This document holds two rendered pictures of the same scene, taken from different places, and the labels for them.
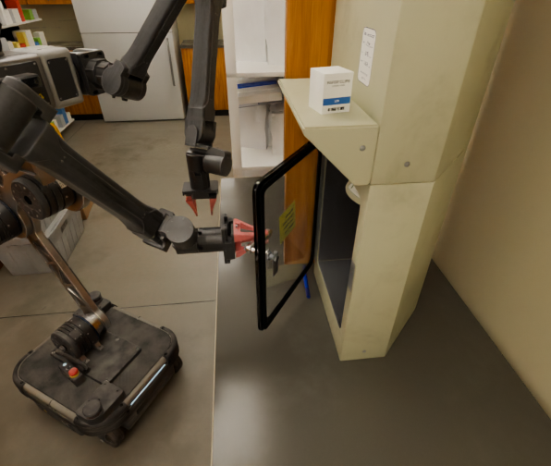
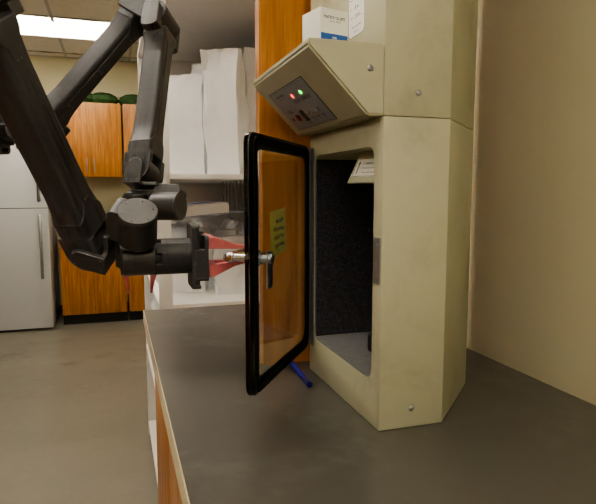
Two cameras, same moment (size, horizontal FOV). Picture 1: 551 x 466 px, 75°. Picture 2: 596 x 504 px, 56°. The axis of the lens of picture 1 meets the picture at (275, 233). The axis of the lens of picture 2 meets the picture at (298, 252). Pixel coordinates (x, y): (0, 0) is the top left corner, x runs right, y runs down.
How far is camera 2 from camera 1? 0.47 m
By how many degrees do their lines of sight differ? 31
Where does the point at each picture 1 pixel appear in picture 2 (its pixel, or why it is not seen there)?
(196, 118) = (141, 151)
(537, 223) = (574, 220)
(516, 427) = not seen: outside the picture
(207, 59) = (158, 90)
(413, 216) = (437, 163)
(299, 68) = not seen: hidden behind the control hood
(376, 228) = (398, 177)
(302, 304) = (303, 393)
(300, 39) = (274, 51)
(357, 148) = (364, 67)
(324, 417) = (375, 480)
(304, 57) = not seen: hidden behind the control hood
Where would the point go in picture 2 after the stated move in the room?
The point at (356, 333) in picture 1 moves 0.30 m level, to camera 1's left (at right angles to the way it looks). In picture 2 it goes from (395, 366) to (194, 380)
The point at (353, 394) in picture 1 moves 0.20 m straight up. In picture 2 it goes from (411, 456) to (414, 313)
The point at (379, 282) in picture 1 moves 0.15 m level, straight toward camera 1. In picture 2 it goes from (413, 266) to (417, 283)
